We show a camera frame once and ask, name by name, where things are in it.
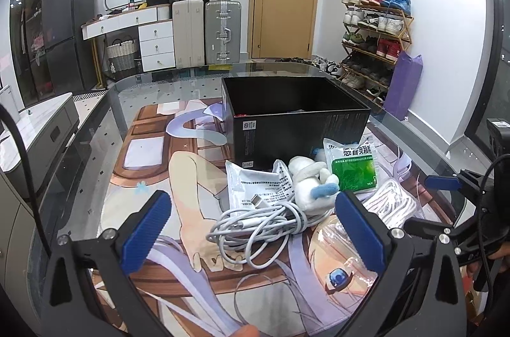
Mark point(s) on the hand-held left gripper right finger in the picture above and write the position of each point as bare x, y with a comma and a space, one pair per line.
360, 233

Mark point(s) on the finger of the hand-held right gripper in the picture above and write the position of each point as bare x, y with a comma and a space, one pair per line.
428, 227
440, 182

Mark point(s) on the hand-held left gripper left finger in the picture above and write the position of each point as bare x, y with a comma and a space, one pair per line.
147, 233

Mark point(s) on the green white packet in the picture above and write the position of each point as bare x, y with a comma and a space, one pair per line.
350, 169

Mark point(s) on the white plush toy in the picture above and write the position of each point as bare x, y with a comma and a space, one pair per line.
306, 189

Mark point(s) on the white printed pouch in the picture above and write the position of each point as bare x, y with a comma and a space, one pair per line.
247, 181

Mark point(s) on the black cardboard box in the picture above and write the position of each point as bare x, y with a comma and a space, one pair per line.
279, 137

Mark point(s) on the person's right hand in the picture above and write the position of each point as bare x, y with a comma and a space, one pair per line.
503, 251

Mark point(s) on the person's left hand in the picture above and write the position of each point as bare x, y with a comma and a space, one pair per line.
241, 332

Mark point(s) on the printed desk mat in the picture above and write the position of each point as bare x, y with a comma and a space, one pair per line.
159, 161

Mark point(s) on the purple bag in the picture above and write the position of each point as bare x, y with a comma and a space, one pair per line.
404, 86

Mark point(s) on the grey marble-top cabinet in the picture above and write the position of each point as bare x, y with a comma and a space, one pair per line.
40, 137

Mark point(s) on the black white sneakers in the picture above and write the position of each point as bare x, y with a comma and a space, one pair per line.
330, 66

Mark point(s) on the wooden shoe rack with shoes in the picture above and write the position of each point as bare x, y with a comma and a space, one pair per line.
382, 22

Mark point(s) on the wicker basket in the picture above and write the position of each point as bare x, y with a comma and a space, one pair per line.
122, 56

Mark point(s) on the black sandals pair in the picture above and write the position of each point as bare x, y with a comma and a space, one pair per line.
293, 60

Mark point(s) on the white vanity desk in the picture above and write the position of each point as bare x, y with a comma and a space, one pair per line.
157, 42

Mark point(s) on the white appliance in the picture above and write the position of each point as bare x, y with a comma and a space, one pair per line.
7, 100

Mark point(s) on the beige suitcase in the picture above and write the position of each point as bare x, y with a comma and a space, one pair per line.
188, 34

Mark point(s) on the silver suitcase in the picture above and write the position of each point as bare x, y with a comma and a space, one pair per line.
223, 34

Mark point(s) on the white ribbed bin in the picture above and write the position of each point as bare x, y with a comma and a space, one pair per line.
164, 12

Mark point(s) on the dark grey fridge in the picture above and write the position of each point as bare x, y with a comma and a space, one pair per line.
63, 22

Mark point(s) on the plastic water bottle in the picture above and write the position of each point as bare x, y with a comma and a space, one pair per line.
131, 1

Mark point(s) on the glass display cabinet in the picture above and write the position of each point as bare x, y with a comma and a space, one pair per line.
28, 22

